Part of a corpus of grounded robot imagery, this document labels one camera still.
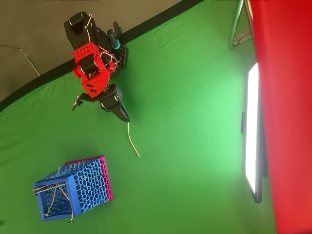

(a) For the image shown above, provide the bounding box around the black flat monitor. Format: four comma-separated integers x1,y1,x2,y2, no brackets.
240,62,268,204

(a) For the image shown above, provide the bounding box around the black studded base block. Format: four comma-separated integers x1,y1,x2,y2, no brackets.
116,43,129,70

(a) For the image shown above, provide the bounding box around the blue and magenta mesh basket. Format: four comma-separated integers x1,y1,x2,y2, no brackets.
33,154,115,222

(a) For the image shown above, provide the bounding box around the small camera circuit board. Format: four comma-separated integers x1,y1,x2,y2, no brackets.
71,93,84,112

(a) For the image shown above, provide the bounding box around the black clamp with teal grip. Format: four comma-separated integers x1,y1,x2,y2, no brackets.
106,21,122,51

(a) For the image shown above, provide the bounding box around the thin pale floor cable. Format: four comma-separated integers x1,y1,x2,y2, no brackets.
0,44,41,77

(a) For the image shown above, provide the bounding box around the green table cloth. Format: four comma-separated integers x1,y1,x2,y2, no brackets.
0,0,277,234

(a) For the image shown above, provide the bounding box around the large red blurry object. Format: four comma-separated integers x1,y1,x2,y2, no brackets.
248,0,312,234

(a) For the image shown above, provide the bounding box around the chrome tube stand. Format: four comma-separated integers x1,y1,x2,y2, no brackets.
227,0,254,50

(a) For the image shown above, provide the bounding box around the bent white wire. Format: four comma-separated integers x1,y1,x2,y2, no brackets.
127,122,141,158

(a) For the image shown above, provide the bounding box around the white and red servo cable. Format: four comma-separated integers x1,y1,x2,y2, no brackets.
83,14,118,73

